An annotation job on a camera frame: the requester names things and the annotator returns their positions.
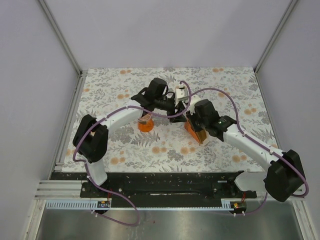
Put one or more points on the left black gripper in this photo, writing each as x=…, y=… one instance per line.
x=178, y=106

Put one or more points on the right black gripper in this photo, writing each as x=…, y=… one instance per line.
x=192, y=117

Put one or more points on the coffee filter box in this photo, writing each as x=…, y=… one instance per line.
x=188, y=128

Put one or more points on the orange glass carafe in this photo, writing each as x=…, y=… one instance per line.
x=145, y=123

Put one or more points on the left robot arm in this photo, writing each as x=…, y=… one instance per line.
x=91, y=137

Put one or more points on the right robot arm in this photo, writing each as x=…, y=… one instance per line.
x=282, y=173

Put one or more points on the stack of brown filters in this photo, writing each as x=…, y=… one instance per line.
x=200, y=136

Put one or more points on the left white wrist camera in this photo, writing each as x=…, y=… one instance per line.
x=182, y=95

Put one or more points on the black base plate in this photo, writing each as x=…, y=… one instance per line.
x=176, y=180

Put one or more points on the left aluminium frame post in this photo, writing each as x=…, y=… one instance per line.
x=59, y=34

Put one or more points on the aluminium frame post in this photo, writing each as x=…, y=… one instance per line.
x=59, y=34
x=276, y=34

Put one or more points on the white slotted cable duct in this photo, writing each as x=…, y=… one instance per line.
x=225, y=205

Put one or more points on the right aluminium frame post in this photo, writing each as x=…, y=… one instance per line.
x=276, y=34

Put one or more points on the aluminium front rail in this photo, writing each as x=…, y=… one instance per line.
x=59, y=189

